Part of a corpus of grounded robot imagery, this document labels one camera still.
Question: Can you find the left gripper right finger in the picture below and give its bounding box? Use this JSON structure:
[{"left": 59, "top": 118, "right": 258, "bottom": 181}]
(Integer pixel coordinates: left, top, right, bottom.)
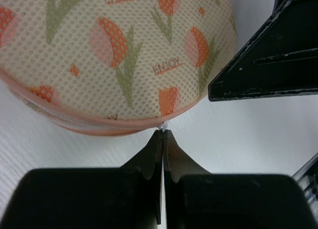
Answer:
[{"left": 162, "top": 130, "right": 318, "bottom": 229}]

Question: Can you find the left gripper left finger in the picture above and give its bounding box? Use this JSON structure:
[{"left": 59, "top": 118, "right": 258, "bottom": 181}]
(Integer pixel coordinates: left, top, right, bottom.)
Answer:
[{"left": 0, "top": 130, "right": 163, "bottom": 229}]

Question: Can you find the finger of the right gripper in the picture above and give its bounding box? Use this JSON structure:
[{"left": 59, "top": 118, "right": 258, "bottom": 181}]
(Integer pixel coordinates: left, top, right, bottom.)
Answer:
[{"left": 208, "top": 0, "right": 318, "bottom": 102}]

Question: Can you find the floral pink laundry bag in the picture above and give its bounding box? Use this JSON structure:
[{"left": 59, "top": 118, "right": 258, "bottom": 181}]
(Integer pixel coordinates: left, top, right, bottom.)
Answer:
[{"left": 0, "top": 0, "right": 237, "bottom": 136}]

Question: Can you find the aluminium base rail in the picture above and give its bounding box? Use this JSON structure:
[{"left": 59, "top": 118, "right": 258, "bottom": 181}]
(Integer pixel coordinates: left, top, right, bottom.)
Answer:
[{"left": 293, "top": 154, "right": 318, "bottom": 214}]

